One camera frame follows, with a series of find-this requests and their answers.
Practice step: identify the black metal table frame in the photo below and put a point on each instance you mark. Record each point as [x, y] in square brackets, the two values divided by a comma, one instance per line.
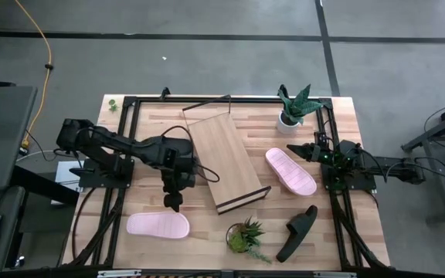
[334, 202]

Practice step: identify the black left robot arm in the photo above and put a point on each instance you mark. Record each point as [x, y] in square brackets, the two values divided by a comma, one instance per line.
[122, 144]

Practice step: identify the succulent plant in black bowl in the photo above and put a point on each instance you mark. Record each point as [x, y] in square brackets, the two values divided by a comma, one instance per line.
[240, 241]

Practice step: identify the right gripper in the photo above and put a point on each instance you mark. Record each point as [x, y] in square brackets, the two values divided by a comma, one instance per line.
[325, 150]

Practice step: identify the snake plant in white pot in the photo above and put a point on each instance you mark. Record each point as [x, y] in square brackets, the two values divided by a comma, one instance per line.
[288, 125]

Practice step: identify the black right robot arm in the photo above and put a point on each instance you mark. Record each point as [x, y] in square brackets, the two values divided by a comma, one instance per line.
[392, 166]

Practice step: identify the yellow plug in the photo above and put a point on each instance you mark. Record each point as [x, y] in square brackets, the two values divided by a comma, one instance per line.
[24, 144]

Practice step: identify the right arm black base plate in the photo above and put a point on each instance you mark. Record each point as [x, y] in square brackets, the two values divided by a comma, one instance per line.
[365, 183]

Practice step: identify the pink slide sandal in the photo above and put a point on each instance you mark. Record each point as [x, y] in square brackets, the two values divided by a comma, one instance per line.
[157, 224]
[290, 171]

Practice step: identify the white flat box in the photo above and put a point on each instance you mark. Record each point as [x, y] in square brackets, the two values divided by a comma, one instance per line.
[66, 173]

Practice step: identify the dark grey desk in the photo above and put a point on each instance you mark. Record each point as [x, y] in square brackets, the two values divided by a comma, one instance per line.
[2, 135]

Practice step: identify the wooden shelf with black frame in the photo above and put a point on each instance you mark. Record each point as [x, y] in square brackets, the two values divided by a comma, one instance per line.
[222, 154]

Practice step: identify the black metal table stand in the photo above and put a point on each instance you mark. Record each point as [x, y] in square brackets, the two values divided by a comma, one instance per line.
[431, 136]

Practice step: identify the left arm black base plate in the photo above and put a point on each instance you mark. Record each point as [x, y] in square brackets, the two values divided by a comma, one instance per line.
[91, 179]

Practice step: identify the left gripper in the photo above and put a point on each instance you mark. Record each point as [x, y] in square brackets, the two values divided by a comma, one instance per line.
[178, 175]

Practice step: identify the silver metal bracket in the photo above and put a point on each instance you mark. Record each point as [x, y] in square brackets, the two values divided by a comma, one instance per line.
[334, 275]
[118, 273]

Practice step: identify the black frame clamp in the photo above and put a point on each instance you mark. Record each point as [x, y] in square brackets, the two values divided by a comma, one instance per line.
[282, 89]
[164, 92]

